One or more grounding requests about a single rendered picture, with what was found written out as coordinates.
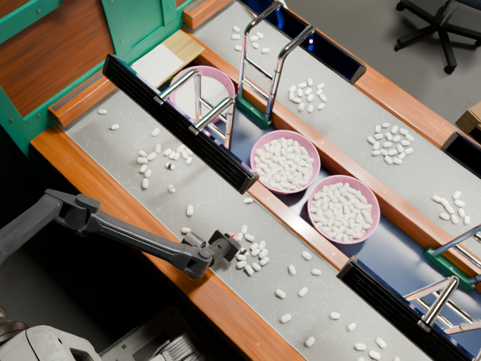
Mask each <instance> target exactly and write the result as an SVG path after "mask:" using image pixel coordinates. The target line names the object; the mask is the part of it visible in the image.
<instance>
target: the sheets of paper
mask: <svg viewBox="0 0 481 361"><path fill-rule="evenodd" d="M183 63H184V62H183V61H181V60H180V59H179V58H178V57H176V56H175V55H174V54H173V53H172V52H171V51H170V50H169V49H168V48H167V47H165V46H164V45H163V44H161V45H158V46H157V47H156V48H155V49H153V50H152V51H151V52H149V53H148V54H146V55H145V56H144V57H142V58H141V59H139V60H137V61H136V62H135V63H133V65H134V66H133V67H132V68H133V69H134V70H135V71H136V72H137V73H138V74H140V75H141V76H142V77H143V78H145V79H146V80H147V81H148V82H149V83H150V84H151V85H152V86H154V87H156V86H158V85H159V84H160V83H161V82H162V81H163V80H164V79H165V78H166V77H168V76H169V75H170V74H172V73H173V72H174V71H175V70H176V69H177V68H179V67H180V66H181V65H182V64H183Z"/></svg>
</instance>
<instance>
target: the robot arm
mask: <svg viewBox="0 0 481 361"><path fill-rule="evenodd" d="M100 205H101V201H98V200H96V199H94V198H91V197H89V196H86V195H84V194H78V195H77V196H74V195H71V194H68V193H63V192H60V191H56V190H52V189H49V188H48V189H47V190H45V192H44V195H43V196H42V197H41V198H40V199H39V201H38V202H37V203H35V204H34V205H33V206H32V207H31V208H29V209H28V210H26V211H25V212H23V213H22V214H21V215H20V216H18V217H17V218H15V219H14V220H13V221H11V222H10V223H8V224H7V225H6V226H5V227H3V228H2V229H0V266H1V264H2V263H3V262H4V261H6V260H7V259H8V258H9V257H10V256H11V255H12V254H13V253H14V252H15V251H17V250H18V249H19V248H20V247H22V246H23V245H24V244H25V243H26V242H27V241H28V240H29V239H31V238H32V237H33V236H34V235H35V234H37V233H38V232H39V231H40V230H42V229H43V228H44V227H45V226H46V225H47V224H48V223H50V222H51V221H55V222H57V223H60V224H61V225H63V226H64V227H65V229H66V230H67V231H69V232H71V233H74V234H76V235H78V236H81V237H84V238H86V237H87V236H88V234H89V233H94V234H99V235H102V236H106V237H107V238H110V239H113V240H115V241H118V242H120V243H122V244H125V245H128V246H131V247H132V248H135V249H138V250H140V251H143V252H145V253H147V254H150V255H152V256H155V257H157V258H159V259H162V260H164V261H166V262H168V263H170V264H172V265H173V266H174V267H175V268H178V269H180V270H183V273H184V274H187V275H189V277H191V278H193V279H197V278H198V279H199V278H202V277H203V275H204V273H205V271H206V269H207V268H208V267H212V266H213V265H214V264H216V263H217V262H218V261H219V260H221V259H222V258H223V257H224V258H225V259H226V260H227V261H229V262H231V261H232V260H233V258H234V256H235V255H236V254H237V253H238V252H239V251H240V249H241V245H240V244H239V243H238V242H237V236H238V234H233V233H231V232H226V233H225V234H224V235H223V234H222V233H221V232H220V231H219V229H217V230H216V231H215V232H214V234H213V235H212V236H211V238H210V240H209V241H208V243H209V244H210V245H209V246H208V247H206V246H205V244H206V241H204V240H203V239H202V238H200V237H199V236H198V235H197V234H195V233H194V232H192V231H191V232H189V233H188V234H187V235H186V236H184V238H183V240H182V242H181V244H180V243H177V242H174V241H171V240H169V239H166V238H163V237H161V236H158V235H157V234H154V233H151V232H149V231H146V230H144V229H142V228H139V227H137V226H134V225H132V224H130V223H127V222H125V221H122V220H120V219H118V218H115V217H113V216H111V215H109V214H108V213H105V212H104V211H102V210H101V209H100V208H99V207H100ZM63 207H66V208H63ZM89 212H90V213H92V214H91V216H90V217H89V220H88V222H87V223H86V224H84V223H85V221H86V220H87V217H88V214H89Z"/></svg>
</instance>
